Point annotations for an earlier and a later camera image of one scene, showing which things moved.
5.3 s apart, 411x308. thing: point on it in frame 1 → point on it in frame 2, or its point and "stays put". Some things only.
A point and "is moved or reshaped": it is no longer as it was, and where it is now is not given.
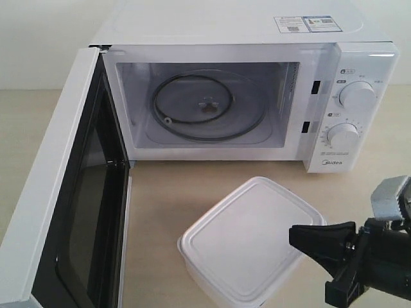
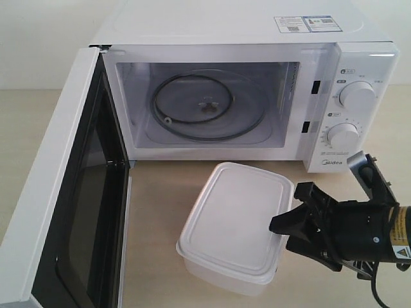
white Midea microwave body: (315, 81) stays put
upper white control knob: (358, 94) stays put
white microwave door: (67, 242) stays put
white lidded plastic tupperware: (236, 252) is moved or reshaped
